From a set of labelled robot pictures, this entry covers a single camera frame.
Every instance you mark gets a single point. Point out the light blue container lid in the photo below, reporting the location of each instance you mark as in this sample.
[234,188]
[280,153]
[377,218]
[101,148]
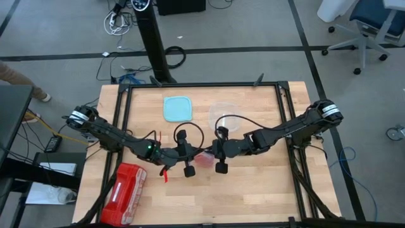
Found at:
[178,109]

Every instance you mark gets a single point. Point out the black tower fan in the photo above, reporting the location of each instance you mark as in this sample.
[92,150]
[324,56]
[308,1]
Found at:
[152,38]

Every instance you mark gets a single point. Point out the white box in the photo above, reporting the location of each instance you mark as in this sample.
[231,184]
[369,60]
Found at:
[58,168]

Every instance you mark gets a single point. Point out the clear plastic container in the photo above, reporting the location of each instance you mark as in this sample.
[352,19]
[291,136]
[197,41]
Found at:
[234,109]

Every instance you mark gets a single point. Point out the black side stand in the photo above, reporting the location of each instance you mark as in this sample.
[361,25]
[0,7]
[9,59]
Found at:
[31,174]

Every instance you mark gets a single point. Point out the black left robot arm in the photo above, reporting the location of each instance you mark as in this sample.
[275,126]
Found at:
[110,134]

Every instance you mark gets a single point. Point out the red plastic case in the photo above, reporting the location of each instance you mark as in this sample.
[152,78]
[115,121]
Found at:
[125,193]

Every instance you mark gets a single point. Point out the grey metal bracket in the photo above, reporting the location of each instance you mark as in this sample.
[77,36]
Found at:
[91,137]

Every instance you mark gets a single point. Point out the clear plastic bottle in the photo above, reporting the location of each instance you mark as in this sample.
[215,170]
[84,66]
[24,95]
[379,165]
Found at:
[63,194]

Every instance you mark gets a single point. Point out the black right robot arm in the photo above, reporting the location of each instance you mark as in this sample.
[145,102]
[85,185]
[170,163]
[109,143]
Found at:
[284,130]

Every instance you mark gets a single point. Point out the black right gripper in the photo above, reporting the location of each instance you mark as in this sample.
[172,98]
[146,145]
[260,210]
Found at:
[229,149]

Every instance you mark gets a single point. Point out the white waste bin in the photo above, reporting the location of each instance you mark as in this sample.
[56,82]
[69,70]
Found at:
[332,9]

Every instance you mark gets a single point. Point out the clear zip bag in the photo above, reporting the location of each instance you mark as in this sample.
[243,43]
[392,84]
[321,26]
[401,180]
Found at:
[205,166]

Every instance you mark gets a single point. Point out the black desk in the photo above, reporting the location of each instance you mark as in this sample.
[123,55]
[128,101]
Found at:
[12,111]

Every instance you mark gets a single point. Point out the white paper scrap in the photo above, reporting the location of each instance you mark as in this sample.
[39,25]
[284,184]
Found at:
[106,54]

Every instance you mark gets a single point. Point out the grey caster wheel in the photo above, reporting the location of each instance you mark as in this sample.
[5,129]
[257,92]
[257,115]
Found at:
[395,133]

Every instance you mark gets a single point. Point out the office chair blue seat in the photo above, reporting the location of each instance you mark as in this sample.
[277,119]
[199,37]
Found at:
[376,14]

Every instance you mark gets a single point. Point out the person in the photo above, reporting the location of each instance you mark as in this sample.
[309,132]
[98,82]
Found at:
[12,77]

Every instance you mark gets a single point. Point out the black box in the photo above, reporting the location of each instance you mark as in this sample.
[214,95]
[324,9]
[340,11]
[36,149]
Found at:
[180,6]

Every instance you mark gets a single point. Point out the black power adapter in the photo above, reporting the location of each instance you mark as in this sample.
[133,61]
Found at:
[53,144]

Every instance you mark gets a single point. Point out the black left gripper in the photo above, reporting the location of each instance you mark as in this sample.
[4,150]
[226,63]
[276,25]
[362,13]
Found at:
[184,152]

